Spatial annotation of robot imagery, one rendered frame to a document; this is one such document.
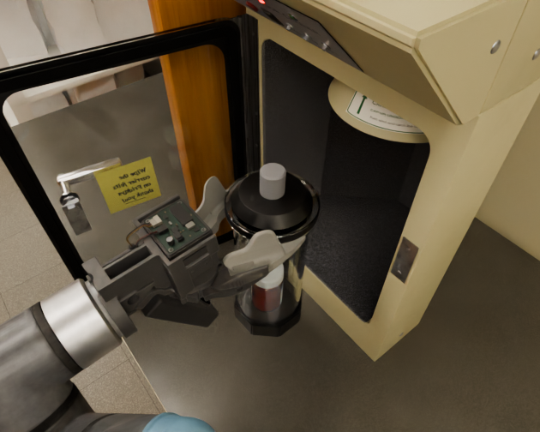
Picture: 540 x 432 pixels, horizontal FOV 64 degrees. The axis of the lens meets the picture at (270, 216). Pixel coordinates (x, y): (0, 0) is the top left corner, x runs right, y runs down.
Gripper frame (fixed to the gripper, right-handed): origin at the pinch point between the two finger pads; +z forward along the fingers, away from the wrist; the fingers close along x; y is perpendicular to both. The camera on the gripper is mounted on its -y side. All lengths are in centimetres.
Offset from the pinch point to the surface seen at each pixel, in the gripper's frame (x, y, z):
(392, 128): -4.7, 8.2, 13.8
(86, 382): 65, -121, -45
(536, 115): -6, -9, 53
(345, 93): 2.3, 9.2, 13.4
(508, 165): -6, -21, 52
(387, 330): -14.0, -19.8, 8.9
